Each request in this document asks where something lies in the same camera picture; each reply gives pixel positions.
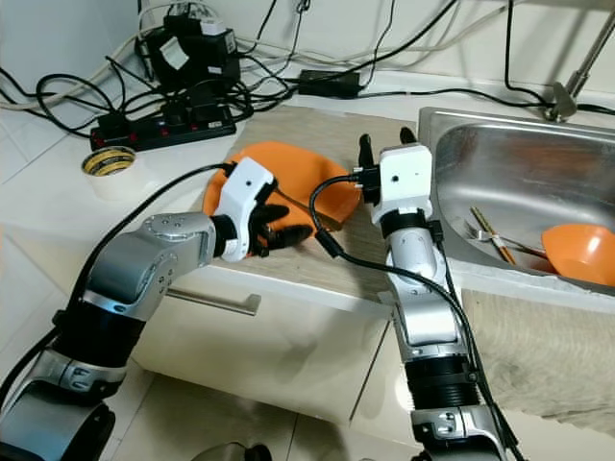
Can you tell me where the orange plastic plate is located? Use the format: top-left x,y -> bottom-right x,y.
202,141 -> 366,241

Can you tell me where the orange plastic bowl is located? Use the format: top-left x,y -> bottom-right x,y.
541,223 -> 615,287

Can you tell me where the cream kitchen cabinet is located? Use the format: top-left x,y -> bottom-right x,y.
58,240 -> 615,433

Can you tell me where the beige counter mat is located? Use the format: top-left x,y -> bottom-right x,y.
192,104 -> 429,313

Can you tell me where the flat black power brick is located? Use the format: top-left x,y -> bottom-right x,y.
298,69 -> 364,99

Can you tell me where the stainless steel sink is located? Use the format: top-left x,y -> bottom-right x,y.
418,106 -> 615,289

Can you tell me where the black power strip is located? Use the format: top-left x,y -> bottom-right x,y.
89,101 -> 239,153

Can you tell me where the metal faucet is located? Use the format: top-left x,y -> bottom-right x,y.
543,10 -> 615,123

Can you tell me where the white tape roll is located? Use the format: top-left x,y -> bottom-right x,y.
84,146 -> 140,198

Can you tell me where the black boxy charger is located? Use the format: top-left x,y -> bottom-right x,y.
139,14 -> 241,94

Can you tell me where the beige towel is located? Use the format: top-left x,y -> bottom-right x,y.
456,288 -> 615,433

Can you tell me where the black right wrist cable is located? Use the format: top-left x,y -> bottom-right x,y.
309,173 -> 525,461

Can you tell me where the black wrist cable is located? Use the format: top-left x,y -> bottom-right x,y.
0,161 -> 236,414
309,173 -> 525,461

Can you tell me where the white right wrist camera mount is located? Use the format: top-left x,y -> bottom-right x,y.
375,144 -> 433,227

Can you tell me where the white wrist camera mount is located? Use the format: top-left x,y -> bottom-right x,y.
375,144 -> 433,227
213,157 -> 275,262

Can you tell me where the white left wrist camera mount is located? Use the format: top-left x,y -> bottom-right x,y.
213,157 -> 275,262

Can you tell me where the metal cabinet handle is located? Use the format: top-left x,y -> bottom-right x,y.
190,293 -> 262,316

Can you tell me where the thin black power cable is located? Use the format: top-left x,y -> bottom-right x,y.
504,0 -> 554,105

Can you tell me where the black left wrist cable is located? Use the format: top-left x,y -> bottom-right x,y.
0,161 -> 236,414

